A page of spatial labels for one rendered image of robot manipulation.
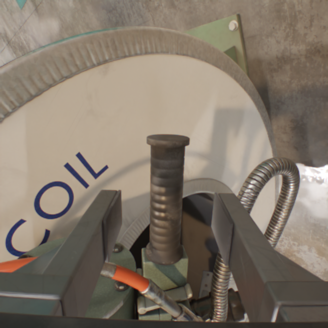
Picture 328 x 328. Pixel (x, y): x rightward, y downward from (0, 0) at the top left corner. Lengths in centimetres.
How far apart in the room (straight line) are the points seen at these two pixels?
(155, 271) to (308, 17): 88
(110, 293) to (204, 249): 69
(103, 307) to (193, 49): 47
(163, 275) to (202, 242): 65
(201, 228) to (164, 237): 65
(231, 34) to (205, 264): 88
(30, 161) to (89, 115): 10
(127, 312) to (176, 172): 15
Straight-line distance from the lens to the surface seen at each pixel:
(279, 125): 113
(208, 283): 59
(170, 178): 22
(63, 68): 35
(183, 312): 27
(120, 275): 22
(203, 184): 57
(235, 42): 105
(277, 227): 34
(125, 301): 26
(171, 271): 28
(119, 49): 40
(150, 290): 24
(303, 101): 105
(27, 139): 34
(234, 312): 44
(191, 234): 94
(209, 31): 110
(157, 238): 25
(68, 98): 35
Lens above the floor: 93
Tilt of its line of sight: 30 degrees down
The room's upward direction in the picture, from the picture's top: 131 degrees counter-clockwise
